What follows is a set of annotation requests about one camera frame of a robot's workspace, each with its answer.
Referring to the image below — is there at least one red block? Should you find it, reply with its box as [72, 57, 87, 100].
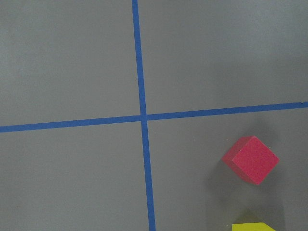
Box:
[222, 136, 280, 185]

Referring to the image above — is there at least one yellow block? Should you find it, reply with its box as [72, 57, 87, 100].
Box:
[232, 222, 275, 231]

